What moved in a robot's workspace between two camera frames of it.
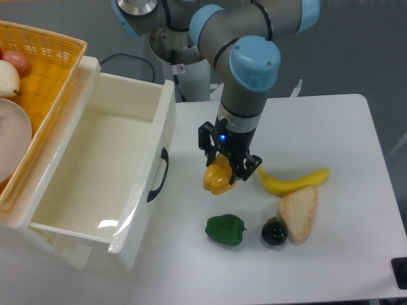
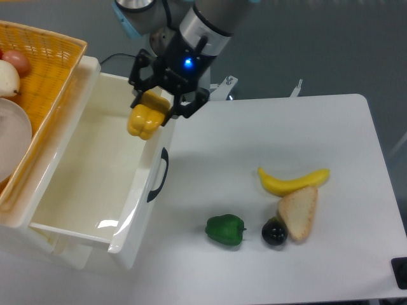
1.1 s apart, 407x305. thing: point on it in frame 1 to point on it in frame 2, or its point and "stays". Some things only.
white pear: [9, 79] stays
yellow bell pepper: [217, 175] to [145, 119]
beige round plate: [16, 135] stays
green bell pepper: [226, 229] stays
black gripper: [235, 144] to [181, 67]
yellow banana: [283, 187] stays
